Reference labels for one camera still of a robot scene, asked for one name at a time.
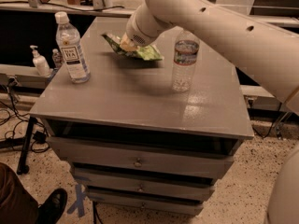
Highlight blue tape cross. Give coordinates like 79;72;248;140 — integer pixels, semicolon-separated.
66;175;106;218

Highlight black shoe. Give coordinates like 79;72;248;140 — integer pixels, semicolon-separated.
36;188;67;224

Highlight black stand leg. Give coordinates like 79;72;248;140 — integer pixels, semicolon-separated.
17;117;36;175

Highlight grey drawer cabinet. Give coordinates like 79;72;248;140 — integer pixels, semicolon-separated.
29;16;255;217

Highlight white tea bottle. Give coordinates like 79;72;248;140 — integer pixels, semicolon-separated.
55;11;91;83

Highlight grey metal shelf rail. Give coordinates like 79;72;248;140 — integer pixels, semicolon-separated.
0;1;299;29

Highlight white pump sanitizer bottle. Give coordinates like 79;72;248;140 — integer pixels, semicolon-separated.
30;45;50;77

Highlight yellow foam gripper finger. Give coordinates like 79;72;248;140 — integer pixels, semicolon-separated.
120;34;137;51

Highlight middle grey drawer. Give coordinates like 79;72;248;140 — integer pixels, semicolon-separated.
71;168;215;201

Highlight grey drawer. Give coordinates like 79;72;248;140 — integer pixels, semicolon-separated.
71;168;215;201
88;189;203;216
48;137;234;179

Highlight green jalapeno chip bag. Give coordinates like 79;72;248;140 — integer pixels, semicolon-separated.
102;33;164;61

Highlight brown trouser leg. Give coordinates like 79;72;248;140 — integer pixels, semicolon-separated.
0;163;38;224

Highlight clear water bottle blue label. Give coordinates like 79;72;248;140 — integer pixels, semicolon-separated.
172;30;200;92

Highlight top grey drawer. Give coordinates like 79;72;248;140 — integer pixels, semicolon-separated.
48;137;234;179

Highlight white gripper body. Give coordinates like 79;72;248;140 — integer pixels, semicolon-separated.
125;3;173;47

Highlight bottom grey drawer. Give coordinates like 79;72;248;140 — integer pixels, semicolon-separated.
88;189;203;216

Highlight black floor cables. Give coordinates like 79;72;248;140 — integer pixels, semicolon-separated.
0;81;51;155

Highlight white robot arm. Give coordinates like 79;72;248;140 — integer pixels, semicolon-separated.
124;0;299;115

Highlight small clear bottle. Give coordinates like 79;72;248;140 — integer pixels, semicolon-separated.
52;49;63;69

